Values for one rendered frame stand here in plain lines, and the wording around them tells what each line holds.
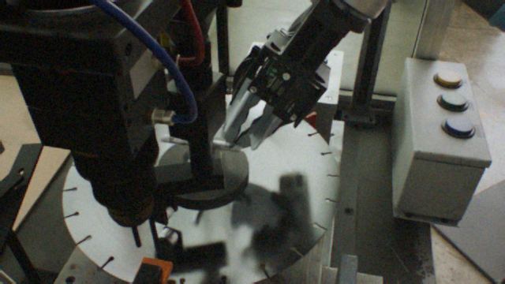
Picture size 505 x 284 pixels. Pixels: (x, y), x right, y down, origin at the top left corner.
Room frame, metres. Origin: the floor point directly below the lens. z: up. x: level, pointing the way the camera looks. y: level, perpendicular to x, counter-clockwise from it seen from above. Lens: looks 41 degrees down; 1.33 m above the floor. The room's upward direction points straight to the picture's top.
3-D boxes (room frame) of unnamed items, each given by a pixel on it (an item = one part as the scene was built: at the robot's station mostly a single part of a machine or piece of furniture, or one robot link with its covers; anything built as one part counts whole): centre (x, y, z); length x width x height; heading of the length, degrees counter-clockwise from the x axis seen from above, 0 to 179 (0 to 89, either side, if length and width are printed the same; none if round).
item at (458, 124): (0.54, -0.32, 0.90); 0.04 x 0.04 x 0.02
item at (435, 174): (0.61, -0.32, 0.82); 0.28 x 0.11 x 0.15; 167
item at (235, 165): (0.39, 0.06, 0.96); 0.11 x 0.11 x 0.03
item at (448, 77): (0.68, -0.35, 0.90); 0.04 x 0.04 x 0.02
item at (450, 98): (0.61, -0.34, 0.90); 0.04 x 0.04 x 0.02
